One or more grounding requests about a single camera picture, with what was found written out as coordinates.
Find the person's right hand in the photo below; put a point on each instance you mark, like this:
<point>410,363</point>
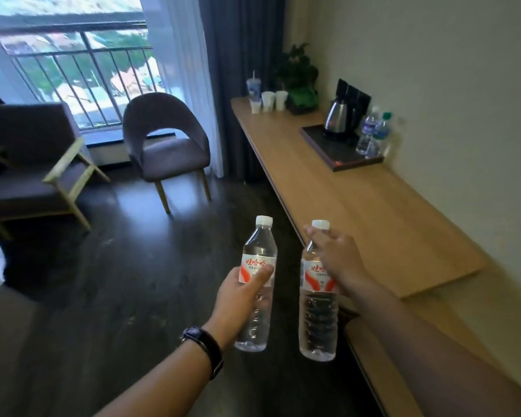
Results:
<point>341,260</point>

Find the person's left hand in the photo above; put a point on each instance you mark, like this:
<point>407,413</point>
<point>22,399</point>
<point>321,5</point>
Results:
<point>232,299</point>

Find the person's right fingers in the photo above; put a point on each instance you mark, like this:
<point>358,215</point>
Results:
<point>317,236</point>

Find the person's left thumb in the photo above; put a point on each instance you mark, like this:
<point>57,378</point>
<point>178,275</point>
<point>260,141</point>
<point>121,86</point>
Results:
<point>260,274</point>

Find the clear red-label water bottle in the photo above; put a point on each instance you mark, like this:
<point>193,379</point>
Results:
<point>260,243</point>
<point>318,321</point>

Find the person's right forearm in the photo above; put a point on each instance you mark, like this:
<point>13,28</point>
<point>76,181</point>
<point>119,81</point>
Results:
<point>425,356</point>

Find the person's left forearm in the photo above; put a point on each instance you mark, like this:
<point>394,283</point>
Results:
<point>165,382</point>

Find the dark rectangular tray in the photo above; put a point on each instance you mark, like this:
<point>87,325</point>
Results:
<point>330,151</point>

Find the black wristwatch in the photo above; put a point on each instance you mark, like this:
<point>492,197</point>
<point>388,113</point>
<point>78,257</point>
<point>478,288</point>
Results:
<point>206,345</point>

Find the blue-label water bottle white cap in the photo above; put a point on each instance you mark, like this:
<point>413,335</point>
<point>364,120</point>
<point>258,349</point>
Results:
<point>367,130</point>

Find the blue-label water bottle green cap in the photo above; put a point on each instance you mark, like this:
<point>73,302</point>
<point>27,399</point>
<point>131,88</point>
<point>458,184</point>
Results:
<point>380,136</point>

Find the stainless steel electric kettle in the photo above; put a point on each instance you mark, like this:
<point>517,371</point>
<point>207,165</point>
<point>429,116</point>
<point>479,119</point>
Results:
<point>336,119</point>

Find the white paper cup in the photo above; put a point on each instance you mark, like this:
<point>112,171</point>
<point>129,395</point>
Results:
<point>268,101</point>
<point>281,100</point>

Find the small white cup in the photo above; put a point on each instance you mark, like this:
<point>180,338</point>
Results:
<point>255,106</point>

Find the grey rounded tub chair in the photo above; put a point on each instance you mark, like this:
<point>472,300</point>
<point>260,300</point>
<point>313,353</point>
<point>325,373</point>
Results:
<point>169,156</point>

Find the green potted plant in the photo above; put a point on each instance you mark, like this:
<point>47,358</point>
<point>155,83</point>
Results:
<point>297,82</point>

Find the plastic cup with straw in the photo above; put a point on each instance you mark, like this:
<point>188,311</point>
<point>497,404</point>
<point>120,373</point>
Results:
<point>253,87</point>

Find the dark grey curtain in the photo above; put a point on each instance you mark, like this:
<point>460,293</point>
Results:
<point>238,82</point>

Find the sheer white curtain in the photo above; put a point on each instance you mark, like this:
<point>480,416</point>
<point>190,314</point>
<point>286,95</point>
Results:
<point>182,73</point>

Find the metal balcony railing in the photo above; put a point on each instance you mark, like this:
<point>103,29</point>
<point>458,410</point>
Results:
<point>82,52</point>

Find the black wall socket panel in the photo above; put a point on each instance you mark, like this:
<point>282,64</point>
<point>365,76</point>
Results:
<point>354,93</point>

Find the grey armchair with wooden frame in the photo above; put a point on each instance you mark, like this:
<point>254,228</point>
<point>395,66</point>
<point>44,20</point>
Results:
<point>30,164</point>

